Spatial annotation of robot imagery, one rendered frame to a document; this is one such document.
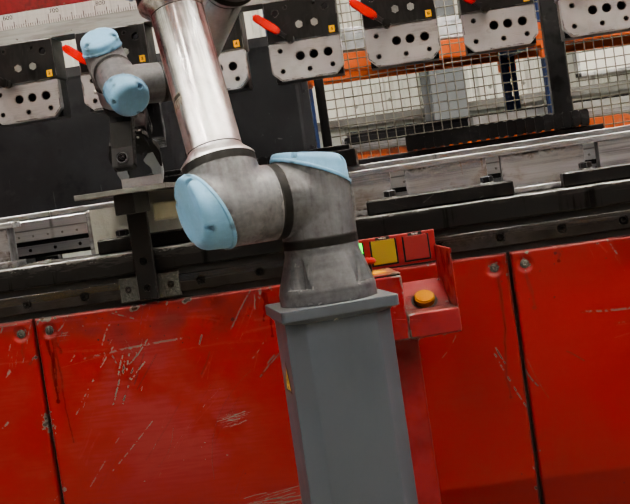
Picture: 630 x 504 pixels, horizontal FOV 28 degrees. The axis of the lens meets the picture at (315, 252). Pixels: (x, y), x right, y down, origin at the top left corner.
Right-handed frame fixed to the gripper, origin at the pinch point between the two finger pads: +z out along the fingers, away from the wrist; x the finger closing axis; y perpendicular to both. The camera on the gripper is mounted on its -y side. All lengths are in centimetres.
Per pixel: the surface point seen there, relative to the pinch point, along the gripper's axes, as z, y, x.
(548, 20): 31, 81, -95
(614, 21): -11, 16, -99
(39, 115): -10.2, 14.8, 21.0
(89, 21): -23.4, 26.8, 7.5
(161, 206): 7.8, 1.2, -1.6
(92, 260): 6.8, -13.6, 11.6
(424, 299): 3, -40, -54
